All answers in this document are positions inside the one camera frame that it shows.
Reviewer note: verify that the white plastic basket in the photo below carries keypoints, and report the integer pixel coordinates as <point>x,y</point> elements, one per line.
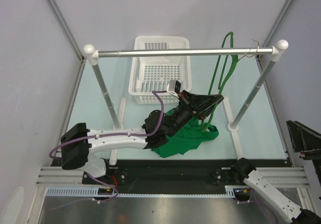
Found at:
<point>155,73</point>

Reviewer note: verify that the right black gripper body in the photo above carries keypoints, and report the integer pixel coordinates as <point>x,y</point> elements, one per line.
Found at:
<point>315,155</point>

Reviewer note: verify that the left white rack foot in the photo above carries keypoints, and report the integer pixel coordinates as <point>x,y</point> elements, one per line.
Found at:
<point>121,112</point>

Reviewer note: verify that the silver clothes rack rail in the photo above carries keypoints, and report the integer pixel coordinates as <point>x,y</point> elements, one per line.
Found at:
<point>186,52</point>

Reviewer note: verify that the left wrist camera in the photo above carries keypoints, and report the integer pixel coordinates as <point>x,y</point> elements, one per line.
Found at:
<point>173,87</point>

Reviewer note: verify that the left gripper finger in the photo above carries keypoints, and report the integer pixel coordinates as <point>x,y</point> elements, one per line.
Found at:
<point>202,101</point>
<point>203,112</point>

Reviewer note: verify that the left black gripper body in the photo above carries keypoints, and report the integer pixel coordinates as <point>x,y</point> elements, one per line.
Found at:
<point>184,112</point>

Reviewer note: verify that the green t shirt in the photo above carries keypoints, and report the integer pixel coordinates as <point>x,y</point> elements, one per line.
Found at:
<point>189,137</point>

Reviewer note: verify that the left rack post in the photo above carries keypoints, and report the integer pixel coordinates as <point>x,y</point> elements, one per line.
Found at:
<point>92,57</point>

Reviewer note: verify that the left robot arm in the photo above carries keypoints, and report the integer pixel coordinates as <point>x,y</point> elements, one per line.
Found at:
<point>79,144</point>

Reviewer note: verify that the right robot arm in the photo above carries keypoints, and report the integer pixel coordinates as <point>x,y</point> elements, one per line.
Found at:
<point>289,211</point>

